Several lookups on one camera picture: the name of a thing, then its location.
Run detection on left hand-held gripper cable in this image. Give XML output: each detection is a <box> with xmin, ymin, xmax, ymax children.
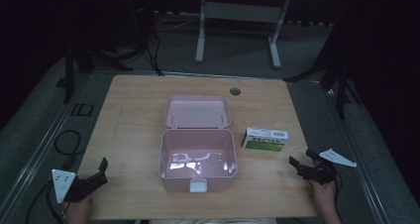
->
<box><xmin>25</xmin><ymin>179</ymin><xmax>67</xmax><ymax>224</ymax></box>

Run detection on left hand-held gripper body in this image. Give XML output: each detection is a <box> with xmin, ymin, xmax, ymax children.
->
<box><xmin>51</xmin><ymin>168</ymin><xmax>109</xmax><ymax>204</ymax></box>

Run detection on pink plastic storage box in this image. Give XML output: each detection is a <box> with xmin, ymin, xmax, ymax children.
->
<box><xmin>157</xmin><ymin>94</ymin><xmax>239</xmax><ymax>194</ymax></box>

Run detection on black tripod stand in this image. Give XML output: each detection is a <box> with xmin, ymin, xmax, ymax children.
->
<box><xmin>282</xmin><ymin>25</ymin><xmax>363</xmax><ymax>121</ymax></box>
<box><xmin>62</xmin><ymin>42</ymin><xmax>135</xmax><ymax>104</ymax></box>

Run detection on person's left hand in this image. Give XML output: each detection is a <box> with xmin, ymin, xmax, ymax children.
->
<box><xmin>64</xmin><ymin>195</ymin><xmax>94</xmax><ymax>224</ymax></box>

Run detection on person's right hand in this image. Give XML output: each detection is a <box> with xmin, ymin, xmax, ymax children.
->
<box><xmin>307</xmin><ymin>178</ymin><xmax>339</xmax><ymax>215</ymax></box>

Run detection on black hanging cables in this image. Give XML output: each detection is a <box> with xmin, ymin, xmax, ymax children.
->
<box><xmin>145</xmin><ymin>5</ymin><xmax>165</xmax><ymax>77</ymax></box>

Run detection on white metal desk frame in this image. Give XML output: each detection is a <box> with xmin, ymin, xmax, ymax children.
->
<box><xmin>194</xmin><ymin>0</ymin><xmax>293</xmax><ymax>69</ymax></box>

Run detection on black rectangular floor bracket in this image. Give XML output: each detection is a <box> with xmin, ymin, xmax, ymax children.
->
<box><xmin>69</xmin><ymin>102</ymin><xmax>95</xmax><ymax>117</ymax></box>

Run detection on right hand-held gripper cable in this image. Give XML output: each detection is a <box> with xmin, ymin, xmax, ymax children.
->
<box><xmin>332</xmin><ymin>172</ymin><xmax>344</xmax><ymax>216</ymax></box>

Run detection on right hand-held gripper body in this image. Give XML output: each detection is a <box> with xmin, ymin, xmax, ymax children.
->
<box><xmin>296</xmin><ymin>148</ymin><xmax>358</xmax><ymax>186</ymax></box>

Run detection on white and green medicine box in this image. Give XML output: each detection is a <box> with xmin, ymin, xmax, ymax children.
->
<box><xmin>241</xmin><ymin>127</ymin><xmax>289</xmax><ymax>153</ymax></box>

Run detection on hand-held gripper cable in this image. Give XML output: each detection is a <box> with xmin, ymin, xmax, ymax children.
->
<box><xmin>332</xmin><ymin>172</ymin><xmax>344</xmax><ymax>216</ymax></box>
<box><xmin>25</xmin><ymin>179</ymin><xmax>67</xmax><ymax>224</ymax></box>

